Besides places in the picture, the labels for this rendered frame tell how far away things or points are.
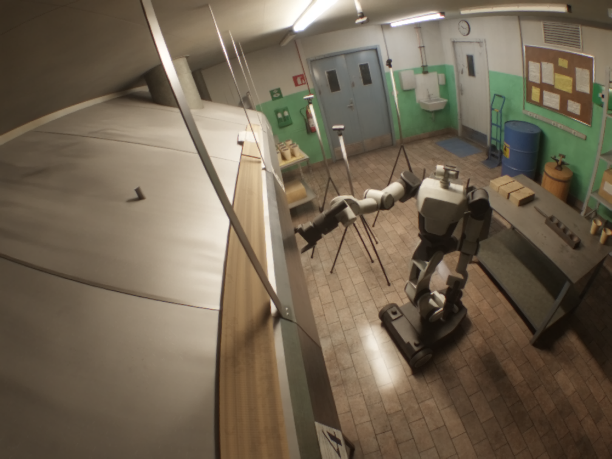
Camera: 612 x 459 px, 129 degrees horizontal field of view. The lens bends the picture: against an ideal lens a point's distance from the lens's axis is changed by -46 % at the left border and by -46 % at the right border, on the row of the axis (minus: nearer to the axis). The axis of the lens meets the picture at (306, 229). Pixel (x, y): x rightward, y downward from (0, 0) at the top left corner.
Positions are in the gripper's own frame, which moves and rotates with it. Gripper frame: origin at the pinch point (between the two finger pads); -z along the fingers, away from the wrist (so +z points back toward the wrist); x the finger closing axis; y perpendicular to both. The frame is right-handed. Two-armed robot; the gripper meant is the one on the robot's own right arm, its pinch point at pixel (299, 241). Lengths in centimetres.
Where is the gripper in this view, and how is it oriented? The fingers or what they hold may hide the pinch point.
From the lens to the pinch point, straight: 118.3
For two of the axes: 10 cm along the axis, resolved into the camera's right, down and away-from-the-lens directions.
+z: 8.0, -5.6, -2.2
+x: -5.8, -6.2, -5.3
